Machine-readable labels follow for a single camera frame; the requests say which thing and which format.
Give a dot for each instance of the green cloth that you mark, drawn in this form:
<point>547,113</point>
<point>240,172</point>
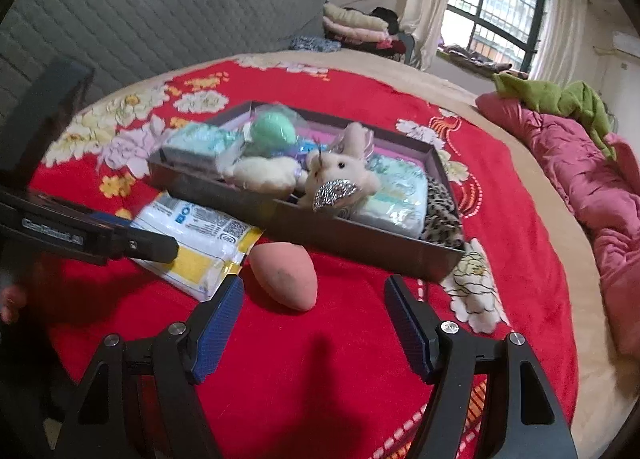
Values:
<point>550,101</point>

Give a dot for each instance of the leopard print scrunchie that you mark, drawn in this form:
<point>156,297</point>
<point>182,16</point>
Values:
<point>442,219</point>

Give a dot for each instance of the grey quilted headboard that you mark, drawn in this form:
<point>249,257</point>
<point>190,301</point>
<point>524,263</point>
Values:
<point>175,9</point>

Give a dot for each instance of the white air conditioner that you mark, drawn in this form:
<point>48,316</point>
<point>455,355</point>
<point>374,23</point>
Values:
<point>629,45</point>

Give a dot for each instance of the person's left hand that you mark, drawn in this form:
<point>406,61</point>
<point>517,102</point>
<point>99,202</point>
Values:
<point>11,301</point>

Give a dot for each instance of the brown cardboard box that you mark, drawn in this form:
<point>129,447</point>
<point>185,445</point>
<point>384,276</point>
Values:
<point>350,244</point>

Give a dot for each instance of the white and yellow packet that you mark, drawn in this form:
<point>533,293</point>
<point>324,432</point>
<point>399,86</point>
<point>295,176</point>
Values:
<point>195,234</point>

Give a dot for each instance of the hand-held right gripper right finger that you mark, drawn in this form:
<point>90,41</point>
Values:
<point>410,331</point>

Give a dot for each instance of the green tissue pack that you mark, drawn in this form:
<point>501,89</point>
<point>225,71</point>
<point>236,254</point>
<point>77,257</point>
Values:
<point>395,199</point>
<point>200,144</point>

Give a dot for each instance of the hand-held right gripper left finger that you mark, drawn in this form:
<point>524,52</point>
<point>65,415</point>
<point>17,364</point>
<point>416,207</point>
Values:
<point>220,331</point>

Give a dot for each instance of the clothes on windowsill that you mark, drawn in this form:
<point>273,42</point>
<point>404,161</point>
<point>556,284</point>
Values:
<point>475,59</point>

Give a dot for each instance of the green heart sponge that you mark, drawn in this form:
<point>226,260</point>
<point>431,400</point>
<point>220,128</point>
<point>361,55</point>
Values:
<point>272,131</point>

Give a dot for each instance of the pink and blue book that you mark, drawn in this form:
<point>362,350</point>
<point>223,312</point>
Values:
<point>312,131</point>

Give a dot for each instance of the stack of folded clothes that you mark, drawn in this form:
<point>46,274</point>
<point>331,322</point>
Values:
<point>357,26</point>

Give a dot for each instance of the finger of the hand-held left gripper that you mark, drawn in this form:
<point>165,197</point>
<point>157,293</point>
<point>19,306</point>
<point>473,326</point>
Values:
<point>150,246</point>
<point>110,220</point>

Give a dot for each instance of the pink makeup sponge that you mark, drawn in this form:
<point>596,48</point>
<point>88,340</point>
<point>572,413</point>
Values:
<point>287,279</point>

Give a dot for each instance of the red floral blanket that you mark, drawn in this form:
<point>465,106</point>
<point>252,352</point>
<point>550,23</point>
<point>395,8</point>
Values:
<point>310,389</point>

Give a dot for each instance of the pink quilt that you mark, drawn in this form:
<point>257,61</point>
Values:
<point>590,179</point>

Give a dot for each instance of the cream plush bunny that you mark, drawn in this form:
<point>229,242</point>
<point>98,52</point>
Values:
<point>345,169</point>

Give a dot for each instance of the blue patterned cloth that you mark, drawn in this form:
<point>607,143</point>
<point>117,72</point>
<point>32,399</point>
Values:
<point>315,44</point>

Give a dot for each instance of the barred window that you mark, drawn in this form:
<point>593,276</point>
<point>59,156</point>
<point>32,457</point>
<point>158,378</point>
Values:
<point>500,4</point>

